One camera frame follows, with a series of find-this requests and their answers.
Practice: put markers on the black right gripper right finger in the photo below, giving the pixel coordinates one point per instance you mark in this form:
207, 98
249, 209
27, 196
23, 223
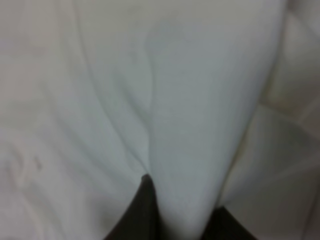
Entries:
223, 226

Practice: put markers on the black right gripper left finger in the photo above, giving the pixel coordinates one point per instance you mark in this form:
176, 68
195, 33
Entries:
141, 220

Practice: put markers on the white short sleeve shirt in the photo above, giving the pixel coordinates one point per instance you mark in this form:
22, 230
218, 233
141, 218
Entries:
218, 101

